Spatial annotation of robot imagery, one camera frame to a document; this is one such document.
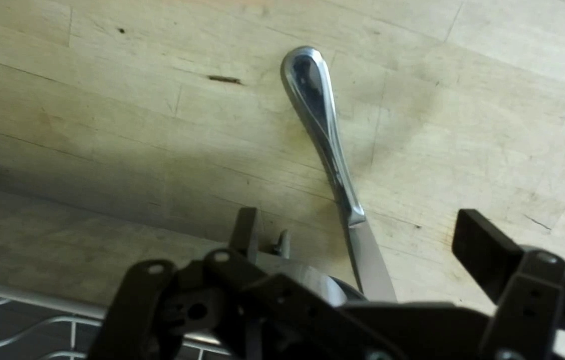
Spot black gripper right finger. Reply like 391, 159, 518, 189
451, 209, 565, 360

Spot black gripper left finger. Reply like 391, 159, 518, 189
88, 206, 364, 360

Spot silver table knife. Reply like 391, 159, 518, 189
279, 45, 400, 307

